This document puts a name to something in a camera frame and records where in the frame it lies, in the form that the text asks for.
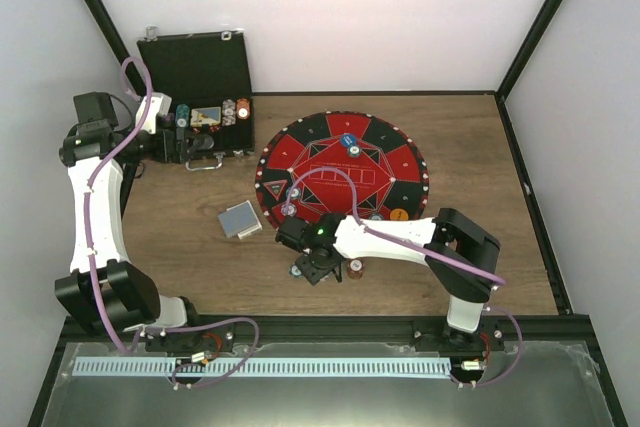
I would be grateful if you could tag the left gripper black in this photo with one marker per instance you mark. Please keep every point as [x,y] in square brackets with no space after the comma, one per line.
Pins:
[179,156]

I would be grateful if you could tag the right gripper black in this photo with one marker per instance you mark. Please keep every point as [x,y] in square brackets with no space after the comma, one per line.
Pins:
[313,274]

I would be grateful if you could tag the green poker chip stack table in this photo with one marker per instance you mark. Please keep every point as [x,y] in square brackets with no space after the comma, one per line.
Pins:
[294,271]

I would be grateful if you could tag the brown poker chip stack table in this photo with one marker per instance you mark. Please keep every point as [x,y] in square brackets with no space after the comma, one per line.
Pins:
[355,269]

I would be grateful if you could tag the blue white chip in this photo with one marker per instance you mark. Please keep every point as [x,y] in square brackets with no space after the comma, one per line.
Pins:
[288,209]

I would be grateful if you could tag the triangular all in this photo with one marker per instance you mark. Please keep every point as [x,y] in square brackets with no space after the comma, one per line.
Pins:
[276,188]

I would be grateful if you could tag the orange round button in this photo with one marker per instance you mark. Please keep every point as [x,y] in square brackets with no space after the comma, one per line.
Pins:
[399,214]

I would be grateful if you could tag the blue small blind button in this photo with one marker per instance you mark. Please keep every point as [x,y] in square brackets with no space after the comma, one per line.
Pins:
[347,140]

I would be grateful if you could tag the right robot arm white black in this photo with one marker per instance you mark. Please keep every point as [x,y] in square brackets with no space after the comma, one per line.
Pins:
[462,255]

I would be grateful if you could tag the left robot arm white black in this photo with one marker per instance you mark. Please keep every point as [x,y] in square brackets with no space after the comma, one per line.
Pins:
[102,284]

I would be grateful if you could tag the clear dealer button in case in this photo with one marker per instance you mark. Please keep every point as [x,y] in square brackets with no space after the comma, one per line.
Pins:
[203,143]

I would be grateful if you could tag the green chip stack in case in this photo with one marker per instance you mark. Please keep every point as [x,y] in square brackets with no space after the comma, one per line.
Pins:
[182,116]

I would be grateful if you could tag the card deck in case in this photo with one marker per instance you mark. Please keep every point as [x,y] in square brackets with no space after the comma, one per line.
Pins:
[205,116]

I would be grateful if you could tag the blue white chips in case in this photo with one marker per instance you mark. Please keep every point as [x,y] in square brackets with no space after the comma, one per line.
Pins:
[228,112]

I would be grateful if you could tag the black poker case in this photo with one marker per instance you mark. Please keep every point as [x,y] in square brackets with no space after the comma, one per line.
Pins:
[203,70]

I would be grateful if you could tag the white card box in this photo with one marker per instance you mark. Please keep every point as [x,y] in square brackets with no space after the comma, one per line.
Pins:
[249,231]

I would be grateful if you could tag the orange chips in case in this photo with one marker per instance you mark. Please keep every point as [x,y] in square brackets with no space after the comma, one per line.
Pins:
[243,108]

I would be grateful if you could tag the round red black poker mat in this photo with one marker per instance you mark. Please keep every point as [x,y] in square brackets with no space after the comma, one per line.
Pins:
[390,173]

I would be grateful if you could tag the metal sheet front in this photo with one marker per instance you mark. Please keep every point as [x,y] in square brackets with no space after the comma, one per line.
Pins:
[538,384]

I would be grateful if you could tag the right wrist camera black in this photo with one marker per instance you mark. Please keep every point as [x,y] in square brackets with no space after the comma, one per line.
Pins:
[295,233]

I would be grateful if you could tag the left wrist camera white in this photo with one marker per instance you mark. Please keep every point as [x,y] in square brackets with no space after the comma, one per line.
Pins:
[159,107]

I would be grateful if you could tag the silver case handle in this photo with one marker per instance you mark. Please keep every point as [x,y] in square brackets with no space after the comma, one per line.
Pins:
[206,164]

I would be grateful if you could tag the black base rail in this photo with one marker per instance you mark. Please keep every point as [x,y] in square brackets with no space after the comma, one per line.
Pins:
[424,333]

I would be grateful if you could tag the light blue slotted cable duct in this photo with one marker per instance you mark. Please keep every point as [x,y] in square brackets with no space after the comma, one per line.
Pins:
[421,367]

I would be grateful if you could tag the black aluminium frame post left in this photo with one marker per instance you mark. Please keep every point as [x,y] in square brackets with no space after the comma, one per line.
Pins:
[100,17]

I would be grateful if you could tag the black aluminium frame post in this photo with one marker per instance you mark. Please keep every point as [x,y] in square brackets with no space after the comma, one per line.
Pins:
[534,35]
[100,17]

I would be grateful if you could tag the black aluminium frame post right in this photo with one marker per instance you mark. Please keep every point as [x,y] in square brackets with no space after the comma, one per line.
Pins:
[534,35]

